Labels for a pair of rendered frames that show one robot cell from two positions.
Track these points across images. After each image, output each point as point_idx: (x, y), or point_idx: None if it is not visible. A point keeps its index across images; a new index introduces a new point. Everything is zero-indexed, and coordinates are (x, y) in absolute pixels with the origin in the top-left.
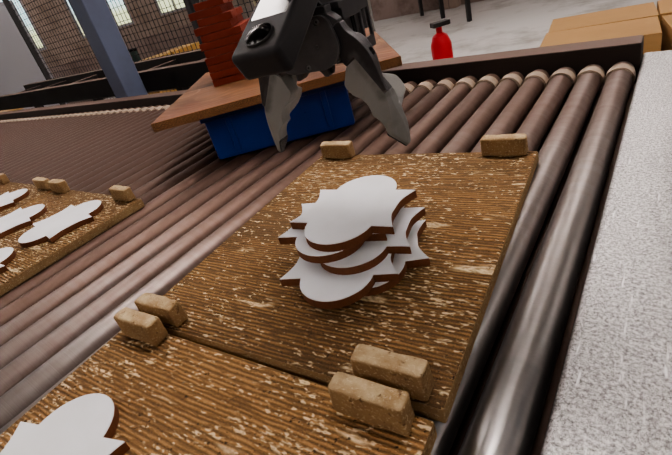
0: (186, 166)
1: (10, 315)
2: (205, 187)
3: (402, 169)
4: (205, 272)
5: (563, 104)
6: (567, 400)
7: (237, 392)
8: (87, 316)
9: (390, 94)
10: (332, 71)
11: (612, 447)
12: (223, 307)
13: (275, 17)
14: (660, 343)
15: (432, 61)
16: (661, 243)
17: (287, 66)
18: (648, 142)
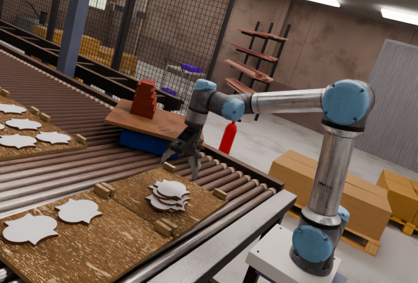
0: (102, 138)
1: (38, 165)
2: (111, 153)
3: (187, 185)
4: (118, 185)
5: None
6: (199, 247)
7: (129, 216)
8: (72, 180)
9: (197, 167)
10: (186, 154)
11: (203, 255)
12: (124, 197)
13: (183, 141)
14: (223, 247)
15: (216, 149)
16: (239, 234)
17: (180, 153)
18: (257, 214)
